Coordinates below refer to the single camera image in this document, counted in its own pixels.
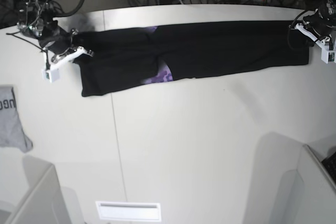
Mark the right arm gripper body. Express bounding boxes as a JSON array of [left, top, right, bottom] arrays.
[[36, 22, 78, 63]]

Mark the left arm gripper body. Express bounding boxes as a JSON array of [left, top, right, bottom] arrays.
[[302, 6, 335, 38]]

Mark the black T-shirt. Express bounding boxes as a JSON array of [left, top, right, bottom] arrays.
[[73, 20, 309, 97]]

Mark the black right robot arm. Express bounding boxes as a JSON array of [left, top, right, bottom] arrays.
[[17, 0, 85, 57]]

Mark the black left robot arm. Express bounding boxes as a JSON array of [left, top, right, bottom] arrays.
[[302, 0, 335, 39]]

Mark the grey folded garment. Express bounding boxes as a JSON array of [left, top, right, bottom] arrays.
[[1, 86, 33, 153]]

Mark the black keyboard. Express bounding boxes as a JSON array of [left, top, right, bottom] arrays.
[[322, 153, 336, 182]]

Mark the white bin left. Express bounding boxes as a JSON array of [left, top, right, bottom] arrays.
[[1, 155, 72, 223]]

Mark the white bin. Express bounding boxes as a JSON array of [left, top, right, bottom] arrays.
[[270, 145, 335, 223], [1, 155, 72, 223]]

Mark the white bin right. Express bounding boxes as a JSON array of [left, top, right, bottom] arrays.
[[270, 145, 335, 223]]

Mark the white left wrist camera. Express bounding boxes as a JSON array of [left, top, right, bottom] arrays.
[[321, 48, 336, 63]]

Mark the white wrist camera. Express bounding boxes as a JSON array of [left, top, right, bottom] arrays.
[[41, 69, 60, 83], [321, 48, 336, 63]]

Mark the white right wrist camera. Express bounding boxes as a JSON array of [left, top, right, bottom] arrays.
[[41, 69, 60, 83]]

